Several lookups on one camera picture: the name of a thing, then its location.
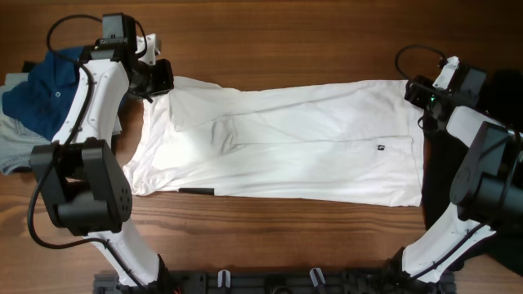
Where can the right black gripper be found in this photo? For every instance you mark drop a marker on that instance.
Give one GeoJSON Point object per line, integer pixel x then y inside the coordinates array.
{"type": "Point", "coordinates": [422, 91]}

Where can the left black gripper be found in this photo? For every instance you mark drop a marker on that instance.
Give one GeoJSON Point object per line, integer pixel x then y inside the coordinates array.
{"type": "Point", "coordinates": [164, 67]}

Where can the white t-shirt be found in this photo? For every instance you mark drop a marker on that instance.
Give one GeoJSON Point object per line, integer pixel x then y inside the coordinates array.
{"type": "Point", "coordinates": [356, 142]}

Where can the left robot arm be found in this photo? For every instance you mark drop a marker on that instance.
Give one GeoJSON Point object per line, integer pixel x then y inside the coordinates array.
{"type": "Point", "coordinates": [78, 177]}

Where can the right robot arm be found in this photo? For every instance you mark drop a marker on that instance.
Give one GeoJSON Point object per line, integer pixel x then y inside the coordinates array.
{"type": "Point", "coordinates": [485, 195]}

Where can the black garment right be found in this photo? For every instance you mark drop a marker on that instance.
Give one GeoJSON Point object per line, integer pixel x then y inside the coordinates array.
{"type": "Point", "coordinates": [441, 163]}

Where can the blue polo shirt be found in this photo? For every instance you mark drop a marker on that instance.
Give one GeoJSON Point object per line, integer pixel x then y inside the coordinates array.
{"type": "Point", "coordinates": [42, 102]}

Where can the light blue jeans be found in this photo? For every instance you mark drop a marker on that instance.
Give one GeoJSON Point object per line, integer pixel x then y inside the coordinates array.
{"type": "Point", "coordinates": [18, 141]}

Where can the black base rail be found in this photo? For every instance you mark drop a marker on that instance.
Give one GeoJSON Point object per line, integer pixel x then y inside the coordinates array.
{"type": "Point", "coordinates": [349, 281]}

